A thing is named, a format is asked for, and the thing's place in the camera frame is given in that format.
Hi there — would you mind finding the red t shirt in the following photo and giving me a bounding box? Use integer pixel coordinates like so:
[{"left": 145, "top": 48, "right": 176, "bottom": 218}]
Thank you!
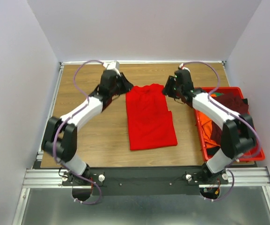
[{"left": 125, "top": 83, "right": 178, "bottom": 151}]

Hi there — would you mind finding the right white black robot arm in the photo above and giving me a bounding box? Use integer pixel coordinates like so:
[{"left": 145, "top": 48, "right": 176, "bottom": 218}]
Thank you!
[{"left": 162, "top": 68, "right": 261, "bottom": 184}]

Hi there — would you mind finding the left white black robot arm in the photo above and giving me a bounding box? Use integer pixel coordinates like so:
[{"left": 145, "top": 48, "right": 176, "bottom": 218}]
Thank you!
[{"left": 41, "top": 69, "right": 133, "bottom": 185}]

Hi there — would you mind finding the green t shirt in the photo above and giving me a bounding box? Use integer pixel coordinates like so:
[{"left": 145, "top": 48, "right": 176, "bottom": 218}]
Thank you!
[{"left": 210, "top": 92, "right": 223, "bottom": 98}]

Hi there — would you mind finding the orange t shirt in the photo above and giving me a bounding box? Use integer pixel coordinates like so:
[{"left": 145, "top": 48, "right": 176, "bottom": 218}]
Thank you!
[{"left": 197, "top": 111, "right": 218, "bottom": 149}]

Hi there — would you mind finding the red plastic bin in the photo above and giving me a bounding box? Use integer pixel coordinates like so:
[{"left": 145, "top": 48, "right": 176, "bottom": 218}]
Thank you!
[{"left": 194, "top": 87, "right": 265, "bottom": 162}]

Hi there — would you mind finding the maroon t shirt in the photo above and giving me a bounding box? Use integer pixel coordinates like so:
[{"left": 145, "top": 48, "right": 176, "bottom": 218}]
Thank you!
[{"left": 211, "top": 92, "right": 249, "bottom": 146}]

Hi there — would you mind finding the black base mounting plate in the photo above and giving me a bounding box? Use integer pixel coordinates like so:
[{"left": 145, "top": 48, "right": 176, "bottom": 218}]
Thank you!
[{"left": 62, "top": 166, "right": 228, "bottom": 200}]

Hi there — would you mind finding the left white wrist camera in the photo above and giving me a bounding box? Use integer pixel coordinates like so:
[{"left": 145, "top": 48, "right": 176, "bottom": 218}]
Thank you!
[{"left": 103, "top": 61, "right": 120, "bottom": 71}]

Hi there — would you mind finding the aluminium frame rail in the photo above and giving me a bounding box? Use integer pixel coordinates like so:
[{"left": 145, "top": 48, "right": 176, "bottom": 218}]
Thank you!
[{"left": 12, "top": 62, "right": 64, "bottom": 225}]

